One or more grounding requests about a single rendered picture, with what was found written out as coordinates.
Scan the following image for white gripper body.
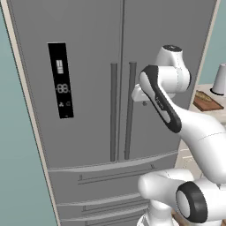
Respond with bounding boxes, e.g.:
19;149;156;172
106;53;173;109
131;83;152;104

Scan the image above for grey fridge door with display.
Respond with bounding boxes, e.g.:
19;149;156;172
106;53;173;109
6;0;125;171

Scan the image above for plain grey fridge door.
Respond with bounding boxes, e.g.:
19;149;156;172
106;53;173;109
117;0;219;163

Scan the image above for brown wooden cutting board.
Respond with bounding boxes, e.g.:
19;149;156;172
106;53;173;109
192;90;225;112

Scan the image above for beige counter cupboards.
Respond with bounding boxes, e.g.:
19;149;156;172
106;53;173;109
174;139;205;178

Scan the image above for tall grey fridge drawer front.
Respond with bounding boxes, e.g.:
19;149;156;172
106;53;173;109
48;151;180;205

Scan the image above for shallow grey fridge drawer front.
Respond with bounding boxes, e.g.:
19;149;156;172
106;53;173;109
56;192;152;221
59;204;149;226

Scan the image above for beige fridge surround panel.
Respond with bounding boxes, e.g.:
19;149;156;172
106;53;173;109
0;0;62;226

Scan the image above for brown oval bread loaf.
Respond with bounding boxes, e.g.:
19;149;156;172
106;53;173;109
195;90;214;103

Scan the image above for white cone appliance black base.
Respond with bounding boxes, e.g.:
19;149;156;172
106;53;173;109
209;62;226;97

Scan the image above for long grey fridge door handle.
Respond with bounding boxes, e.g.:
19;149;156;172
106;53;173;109
109;62;119;162
124;61;138;161

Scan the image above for grey fridge drawer handle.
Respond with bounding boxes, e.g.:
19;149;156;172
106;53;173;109
81;199;149;214
77;164;157;186

